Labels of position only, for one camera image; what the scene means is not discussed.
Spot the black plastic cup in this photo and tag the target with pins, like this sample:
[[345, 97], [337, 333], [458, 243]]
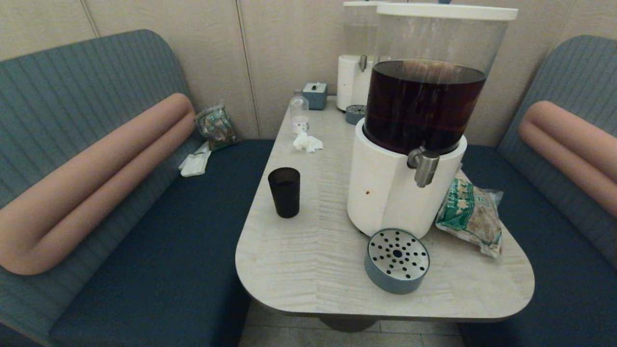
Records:
[[284, 193]]

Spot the steel dispenser tap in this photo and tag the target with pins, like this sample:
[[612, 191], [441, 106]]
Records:
[[424, 166]]

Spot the crumpled white tissue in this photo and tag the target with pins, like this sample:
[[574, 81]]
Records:
[[306, 142]]

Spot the clear plastic bottle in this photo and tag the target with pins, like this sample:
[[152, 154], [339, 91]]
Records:
[[299, 112]]

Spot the small blue-grey drip tray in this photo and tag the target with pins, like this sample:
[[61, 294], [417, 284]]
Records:
[[355, 115]]

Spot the blue-grey tissue box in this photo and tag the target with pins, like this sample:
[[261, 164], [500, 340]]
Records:
[[314, 96]]

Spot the clear water dispenser white base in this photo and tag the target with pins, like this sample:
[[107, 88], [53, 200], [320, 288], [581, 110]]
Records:
[[352, 83]]

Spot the dark green snack bag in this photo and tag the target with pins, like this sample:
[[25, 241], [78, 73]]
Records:
[[216, 127]]

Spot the white napkin pack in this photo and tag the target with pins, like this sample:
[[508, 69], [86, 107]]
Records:
[[194, 165]]

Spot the blue-grey perforated drip tray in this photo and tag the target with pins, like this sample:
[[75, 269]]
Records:
[[396, 262]]

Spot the large dark tea dispenser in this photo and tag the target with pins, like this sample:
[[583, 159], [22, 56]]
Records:
[[424, 108]]

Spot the green grain snack bag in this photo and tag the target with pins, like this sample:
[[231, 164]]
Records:
[[469, 218]]

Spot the pink bolster cushion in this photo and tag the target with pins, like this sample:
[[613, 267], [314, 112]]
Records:
[[573, 145], [96, 179]]

